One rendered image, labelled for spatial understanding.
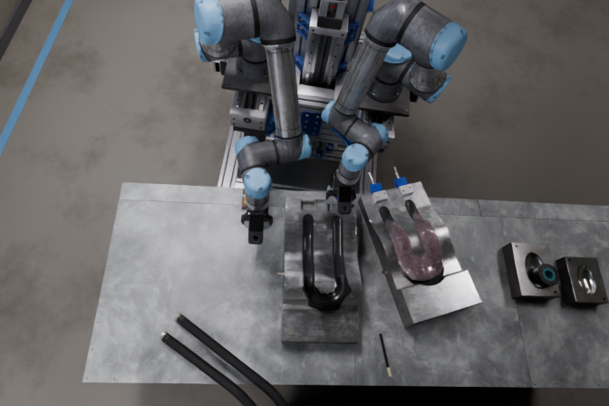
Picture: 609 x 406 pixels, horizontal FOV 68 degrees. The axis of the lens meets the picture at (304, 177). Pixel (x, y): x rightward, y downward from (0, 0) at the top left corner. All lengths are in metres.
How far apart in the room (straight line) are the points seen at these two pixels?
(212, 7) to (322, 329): 1.05
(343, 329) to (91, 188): 1.74
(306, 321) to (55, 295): 1.48
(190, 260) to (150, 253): 0.15
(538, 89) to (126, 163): 2.81
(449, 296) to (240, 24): 1.12
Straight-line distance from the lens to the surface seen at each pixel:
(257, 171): 1.25
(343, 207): 1.51
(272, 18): 1.19
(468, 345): 1.79
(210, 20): 1.17
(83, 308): 2.60
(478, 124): 3.23
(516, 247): 1.89
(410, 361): 1.71
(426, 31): 1.20
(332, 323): 1.60
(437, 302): 1.65
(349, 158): 1.35
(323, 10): 1.59
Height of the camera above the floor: 2.42
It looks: 64 degrees down
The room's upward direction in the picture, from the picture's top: 13 degrees clockwise
